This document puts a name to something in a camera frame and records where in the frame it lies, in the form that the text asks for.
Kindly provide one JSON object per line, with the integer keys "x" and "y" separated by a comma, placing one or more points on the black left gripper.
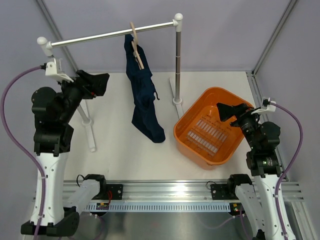
{"x": 89, "y": 84}

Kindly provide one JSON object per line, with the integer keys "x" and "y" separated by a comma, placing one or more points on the navy blue shorts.
{"x": 144, "y": 93}

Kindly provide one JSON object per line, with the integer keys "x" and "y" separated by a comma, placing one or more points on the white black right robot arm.
{"x": 260, "y": 193}

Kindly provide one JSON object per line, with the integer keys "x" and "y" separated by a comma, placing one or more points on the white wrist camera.
{"x": 267, "y": 106}
{"x": 54, "y": 71}

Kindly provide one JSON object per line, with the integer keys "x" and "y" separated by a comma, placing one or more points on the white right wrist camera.
{"x": 267, "y": 106}

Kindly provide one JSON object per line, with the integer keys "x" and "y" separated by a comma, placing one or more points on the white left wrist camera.
{"x": 54, "y": 71}

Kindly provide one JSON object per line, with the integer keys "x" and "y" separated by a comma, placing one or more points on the aluminium mounting rail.
{"x": 175, "y": 190}

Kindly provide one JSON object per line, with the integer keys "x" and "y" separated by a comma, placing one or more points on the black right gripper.
{"x": 242, "y": 110}

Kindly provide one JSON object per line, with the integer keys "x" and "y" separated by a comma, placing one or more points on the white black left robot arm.
{"x": 53, "y": 111}

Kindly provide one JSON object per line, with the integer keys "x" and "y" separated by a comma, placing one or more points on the white slotted cable duct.
{"x": 166, "y": 207}

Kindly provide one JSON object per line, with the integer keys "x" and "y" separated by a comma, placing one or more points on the orange plastic basket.
{"x": 202, "y": 137}

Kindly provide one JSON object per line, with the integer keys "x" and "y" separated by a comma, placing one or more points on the wooden clothes hanger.
{"x": 134, "y": 44}

